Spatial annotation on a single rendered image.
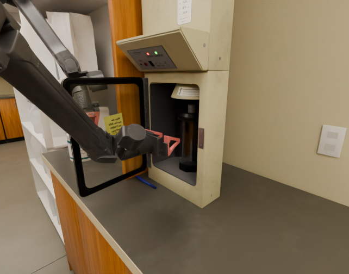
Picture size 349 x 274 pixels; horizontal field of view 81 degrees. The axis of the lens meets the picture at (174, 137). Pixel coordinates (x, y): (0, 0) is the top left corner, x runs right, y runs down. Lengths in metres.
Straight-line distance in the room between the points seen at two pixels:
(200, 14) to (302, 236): 0.71
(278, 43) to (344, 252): 0.75
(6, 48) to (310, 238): 0.83
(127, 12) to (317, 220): 0.99
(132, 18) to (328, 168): 0.95
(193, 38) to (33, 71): 0.37
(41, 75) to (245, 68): 0.85
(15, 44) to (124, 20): 0.55
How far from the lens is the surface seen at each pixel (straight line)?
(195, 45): 0.59
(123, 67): 0.87
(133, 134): 0.57
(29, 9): 1.04
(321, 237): 0.80
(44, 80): 0.43
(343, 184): 1.01
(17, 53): 0.40
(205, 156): 0.68
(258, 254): 0.66
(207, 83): 0.63
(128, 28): 0.90
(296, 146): 1.00
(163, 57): 0.67
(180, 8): 0.73
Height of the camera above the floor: 1.40
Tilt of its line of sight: 17 degrees down
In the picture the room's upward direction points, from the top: straight up
